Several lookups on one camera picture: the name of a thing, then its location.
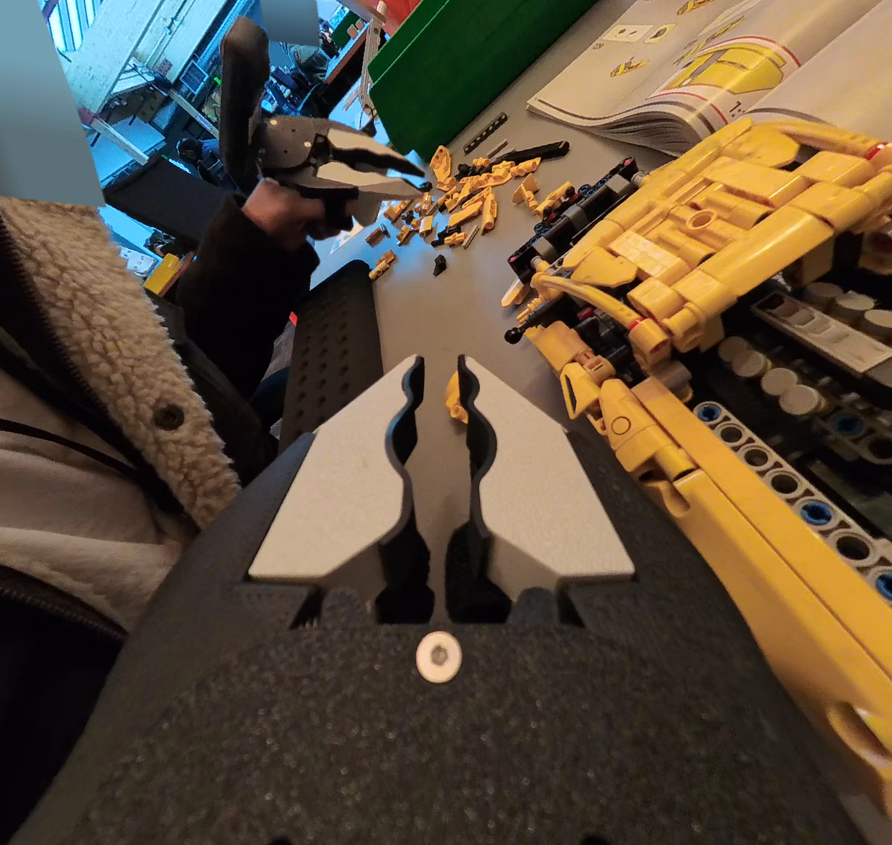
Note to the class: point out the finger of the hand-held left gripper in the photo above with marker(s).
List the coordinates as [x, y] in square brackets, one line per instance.
[369, 152]
[362, 186]

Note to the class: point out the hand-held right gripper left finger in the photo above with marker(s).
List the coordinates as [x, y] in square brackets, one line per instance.
[327, 510]

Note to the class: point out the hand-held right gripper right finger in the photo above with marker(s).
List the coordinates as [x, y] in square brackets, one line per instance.
[550, 510]

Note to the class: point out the yellow panel with red pins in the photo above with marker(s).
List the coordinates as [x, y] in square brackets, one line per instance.
[456, 399]

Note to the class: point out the grey desk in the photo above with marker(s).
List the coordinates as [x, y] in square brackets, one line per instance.
[432, 322]

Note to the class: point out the person's left hand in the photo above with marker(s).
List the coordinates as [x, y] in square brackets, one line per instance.
[279, 214]

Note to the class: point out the printed sticker sheet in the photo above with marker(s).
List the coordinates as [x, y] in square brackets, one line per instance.
[345, 239]

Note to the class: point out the white board stand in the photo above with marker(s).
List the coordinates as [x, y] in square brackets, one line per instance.
[366, 71]

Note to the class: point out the small black brick piece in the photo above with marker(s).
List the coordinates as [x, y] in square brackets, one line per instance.
[439, 265]

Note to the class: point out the short black brick beam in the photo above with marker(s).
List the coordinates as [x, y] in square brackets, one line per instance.
[484, 133]

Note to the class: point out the grey brick axle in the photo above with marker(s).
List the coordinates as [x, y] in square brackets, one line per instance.
[472, 237]

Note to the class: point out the black office chair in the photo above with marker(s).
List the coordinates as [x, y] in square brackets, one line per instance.
[174, 197]

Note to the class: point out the green plastic bin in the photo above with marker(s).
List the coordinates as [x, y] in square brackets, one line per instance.
[474, 57]

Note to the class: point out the dark perforated panel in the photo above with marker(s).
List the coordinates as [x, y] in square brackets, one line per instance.
[327, 357]

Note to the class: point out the black long brick beam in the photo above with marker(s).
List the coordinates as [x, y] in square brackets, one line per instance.
[533, 152]

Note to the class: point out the yellow storage bin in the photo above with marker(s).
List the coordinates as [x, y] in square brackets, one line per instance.
[167, 273]

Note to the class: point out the person's white shirt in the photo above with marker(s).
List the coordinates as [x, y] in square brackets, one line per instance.
[70, 510]

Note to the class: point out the yellow brick car model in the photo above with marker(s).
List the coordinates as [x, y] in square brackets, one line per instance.
[732, 232]

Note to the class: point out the instruction booklet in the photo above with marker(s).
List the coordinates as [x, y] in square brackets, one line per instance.
[766, 37]

